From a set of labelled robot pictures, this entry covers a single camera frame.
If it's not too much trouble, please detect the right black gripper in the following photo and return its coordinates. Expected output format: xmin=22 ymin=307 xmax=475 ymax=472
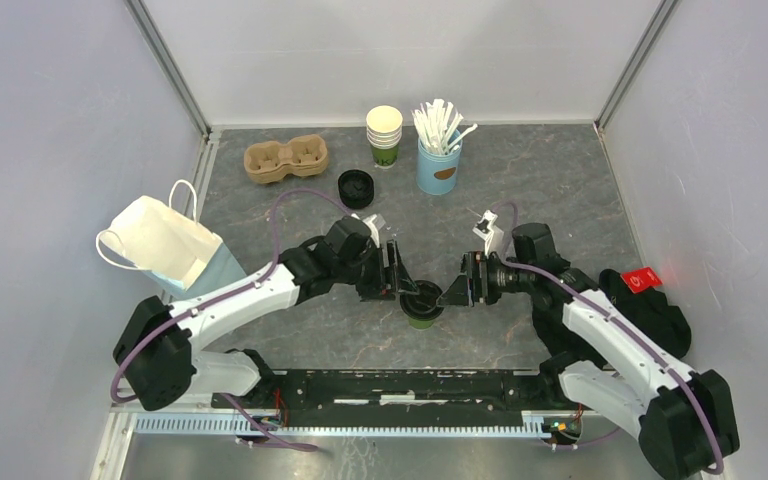
xmin=436 ymin=250 xmax=534 ymax=307

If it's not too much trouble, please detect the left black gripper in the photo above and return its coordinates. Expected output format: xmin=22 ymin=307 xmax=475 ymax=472
xmin=334 ymin=239 xmax=419 ymax=302

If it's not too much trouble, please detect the black cup lid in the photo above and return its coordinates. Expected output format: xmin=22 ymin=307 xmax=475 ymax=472
xmin=399 ymin=280 xmax=444 ymax=321

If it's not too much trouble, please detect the green paper cup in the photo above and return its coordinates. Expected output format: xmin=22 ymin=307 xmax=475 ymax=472
xmin=408 ymin=317 xmax=435 ymax=330

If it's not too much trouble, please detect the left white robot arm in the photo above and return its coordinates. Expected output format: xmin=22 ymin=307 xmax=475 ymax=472
xmin=109 ymin=212 xmax=419 ymax=411

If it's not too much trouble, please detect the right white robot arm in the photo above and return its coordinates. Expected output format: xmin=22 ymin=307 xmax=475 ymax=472
xmin=437 ymin=208 xmax=740 ymax=479

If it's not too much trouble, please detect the stack of black lids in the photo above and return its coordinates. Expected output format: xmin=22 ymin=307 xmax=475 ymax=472
xmin=337 ymin=169 xmax=375 ymax=210

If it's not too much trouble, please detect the blue straw holder can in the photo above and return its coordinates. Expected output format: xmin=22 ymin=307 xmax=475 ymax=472
xmin=416 ymin=140 xmax=462 ymax=195

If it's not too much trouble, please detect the stack of paper cups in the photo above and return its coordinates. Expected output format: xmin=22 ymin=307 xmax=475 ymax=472
xmin=366 ymin=105 xmax=403 ymax=169

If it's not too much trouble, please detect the red emergency button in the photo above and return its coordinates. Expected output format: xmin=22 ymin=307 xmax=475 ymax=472
xmin=620 ymin=267 xmax=663 ymax=294

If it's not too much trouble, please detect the brown cardboard cup carrier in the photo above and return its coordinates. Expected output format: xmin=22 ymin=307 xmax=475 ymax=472
xmin=243 ymin=134 xmax=330 ymax=184

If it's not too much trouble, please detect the black cloth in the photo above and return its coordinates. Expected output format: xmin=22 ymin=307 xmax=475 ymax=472
xmin=531 ymin=268 xmax=692 ymax=368

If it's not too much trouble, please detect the white and blue paper bag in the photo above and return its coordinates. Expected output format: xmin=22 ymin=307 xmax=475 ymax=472
xmin=95 ymin=179 xmax=246 ymax=300

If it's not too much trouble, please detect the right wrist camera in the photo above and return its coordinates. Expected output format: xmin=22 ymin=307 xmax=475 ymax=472
xmin=472 ymin=210 xmax=504 ymax=257

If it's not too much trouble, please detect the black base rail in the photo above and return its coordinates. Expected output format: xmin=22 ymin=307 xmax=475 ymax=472
xmin=236 ymin=369 xmax=584 ymax=427

